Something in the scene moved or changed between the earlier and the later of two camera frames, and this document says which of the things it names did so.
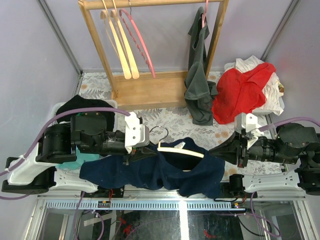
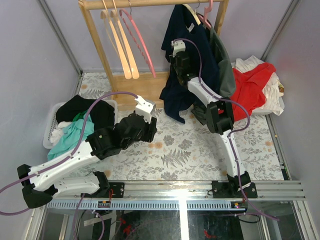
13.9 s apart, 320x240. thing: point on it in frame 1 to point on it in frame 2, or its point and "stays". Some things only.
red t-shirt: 237,93 stays
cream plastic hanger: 176,150 to 196,20
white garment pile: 273,90 stays
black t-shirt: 78,102 stays
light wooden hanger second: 135,72 stays
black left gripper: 140,152 to 151,129
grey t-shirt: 199,91 to 227,82
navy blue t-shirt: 184,164 to 202,61
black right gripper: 233,147 to 172,60
